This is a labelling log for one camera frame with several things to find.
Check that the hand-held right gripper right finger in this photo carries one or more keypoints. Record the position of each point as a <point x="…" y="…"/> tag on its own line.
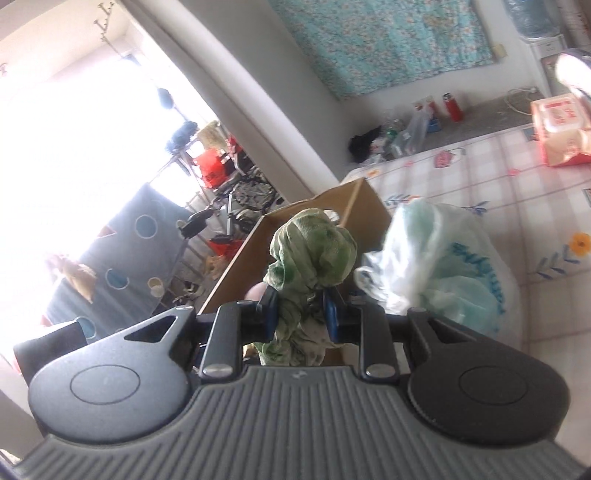
<point x="332" y="318"/>

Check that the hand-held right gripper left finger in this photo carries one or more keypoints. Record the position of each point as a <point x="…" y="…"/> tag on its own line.
<point x="268" y="314"/>

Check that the green patterned cloth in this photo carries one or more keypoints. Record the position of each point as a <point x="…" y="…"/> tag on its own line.
<point x="314" y="249"/>

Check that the cardboard box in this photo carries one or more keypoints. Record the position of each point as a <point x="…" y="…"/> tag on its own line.
<point x="364" y="212"/>

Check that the printed white plastic bag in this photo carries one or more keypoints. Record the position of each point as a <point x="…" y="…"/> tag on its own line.
<point x="438" y="258"/>

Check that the grey blanket with circles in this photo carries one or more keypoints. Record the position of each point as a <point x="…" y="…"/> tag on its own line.
<point x="129" y="249"/>

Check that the red crate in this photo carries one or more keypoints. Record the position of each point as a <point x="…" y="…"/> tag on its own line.
<point x="210" y="168"/>

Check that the black cloth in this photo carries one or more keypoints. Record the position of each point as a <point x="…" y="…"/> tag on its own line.
<point x="362" y="145"/>

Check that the checked printed bed sheet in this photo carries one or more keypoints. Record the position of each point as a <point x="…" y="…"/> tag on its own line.
<point x="461" y="184"/>

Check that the pile of bottles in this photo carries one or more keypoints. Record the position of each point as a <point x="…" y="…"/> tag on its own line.
<point x="392" y="138"/>

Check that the brown cloth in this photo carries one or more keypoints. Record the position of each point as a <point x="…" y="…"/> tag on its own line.
<point x="74" y="277"/>

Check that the clear plastic bag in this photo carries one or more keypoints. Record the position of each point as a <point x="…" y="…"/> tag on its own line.
<point x="415" y="131"/>

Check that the blue bowl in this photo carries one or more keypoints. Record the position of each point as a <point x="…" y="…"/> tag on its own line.
<point x="434" y="125"/>

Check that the dark box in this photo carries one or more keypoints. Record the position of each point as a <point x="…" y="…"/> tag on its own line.
<point x="51" y="346"/>

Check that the red white carton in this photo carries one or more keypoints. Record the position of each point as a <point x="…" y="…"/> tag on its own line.
<point x="431" y="107"/>

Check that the red thermos bottle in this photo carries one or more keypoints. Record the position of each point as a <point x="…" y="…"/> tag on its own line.
<point x="452" y="108"/>

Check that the wet wipes pack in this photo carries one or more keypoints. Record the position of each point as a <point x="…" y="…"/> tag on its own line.
<point x="563" y="134"/>

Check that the white water dispenser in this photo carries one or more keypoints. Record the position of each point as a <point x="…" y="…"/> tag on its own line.
<point x="549" y="60"/>

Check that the blue water jug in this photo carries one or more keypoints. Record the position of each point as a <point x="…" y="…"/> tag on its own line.
<point x="531" y="16"/>

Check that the dark metal frame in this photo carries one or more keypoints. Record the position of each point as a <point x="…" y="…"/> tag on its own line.
<point x="198" y="221"/>

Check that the teal floral wall cloth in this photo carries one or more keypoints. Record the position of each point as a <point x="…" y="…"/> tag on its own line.
<point x="378" y="41"/>

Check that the beige wall socket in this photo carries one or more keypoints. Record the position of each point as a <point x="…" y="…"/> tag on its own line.
<point x="499" y="51"/>

